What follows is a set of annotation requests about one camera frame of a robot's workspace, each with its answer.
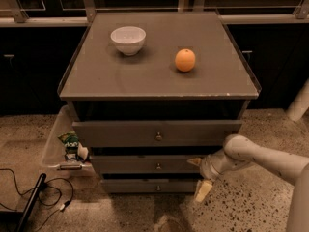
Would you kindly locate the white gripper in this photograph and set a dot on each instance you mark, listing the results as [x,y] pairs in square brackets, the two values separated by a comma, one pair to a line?
[206,169]

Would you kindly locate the grey drawer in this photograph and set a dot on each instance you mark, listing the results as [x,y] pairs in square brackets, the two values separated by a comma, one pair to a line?
[149,185]
[143,164]
[154,133]

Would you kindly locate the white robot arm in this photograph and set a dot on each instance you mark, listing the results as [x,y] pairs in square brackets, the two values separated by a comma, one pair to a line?
[237,152]

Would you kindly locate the grey top drawer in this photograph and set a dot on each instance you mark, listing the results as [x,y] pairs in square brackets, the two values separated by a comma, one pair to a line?
[154,133]

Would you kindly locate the grey bottom drawer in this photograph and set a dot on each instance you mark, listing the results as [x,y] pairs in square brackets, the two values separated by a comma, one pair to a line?
[149,185]

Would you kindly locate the grey drawer cabinet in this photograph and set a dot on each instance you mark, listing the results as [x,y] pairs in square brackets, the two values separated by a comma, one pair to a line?
[103,84]

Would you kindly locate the orange fruit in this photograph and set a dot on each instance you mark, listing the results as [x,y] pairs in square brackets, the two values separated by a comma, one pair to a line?
[185,60]

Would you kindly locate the green snack bag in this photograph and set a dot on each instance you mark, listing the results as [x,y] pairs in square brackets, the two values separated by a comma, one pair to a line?
[71,143]

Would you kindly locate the clear plastic storage bin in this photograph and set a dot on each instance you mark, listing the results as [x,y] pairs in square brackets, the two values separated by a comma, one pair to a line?
[53,155]

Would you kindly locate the white ceramic bowl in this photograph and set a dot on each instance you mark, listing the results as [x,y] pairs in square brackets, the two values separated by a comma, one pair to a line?
[128,39]

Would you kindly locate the black bar on floor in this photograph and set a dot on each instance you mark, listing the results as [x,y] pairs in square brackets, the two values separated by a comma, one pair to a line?
[31,203]

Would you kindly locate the white post at right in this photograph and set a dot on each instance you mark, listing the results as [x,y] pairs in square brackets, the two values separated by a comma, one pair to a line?
[300,104]

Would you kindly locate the metal railing frame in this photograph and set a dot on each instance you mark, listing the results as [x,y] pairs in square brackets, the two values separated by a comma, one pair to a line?
[57,13]

